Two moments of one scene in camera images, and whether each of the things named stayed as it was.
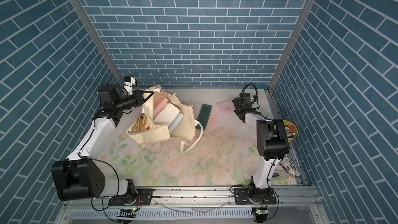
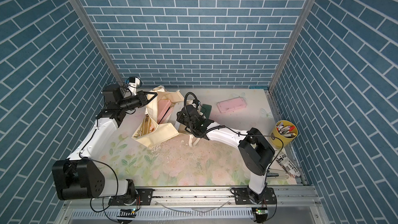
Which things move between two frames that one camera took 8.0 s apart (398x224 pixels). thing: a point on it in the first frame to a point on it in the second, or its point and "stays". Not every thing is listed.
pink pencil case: [226, 106] stays
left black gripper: [138, 98] stays
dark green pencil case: [203, 116] stays
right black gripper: [237, 101] to [181, 119]
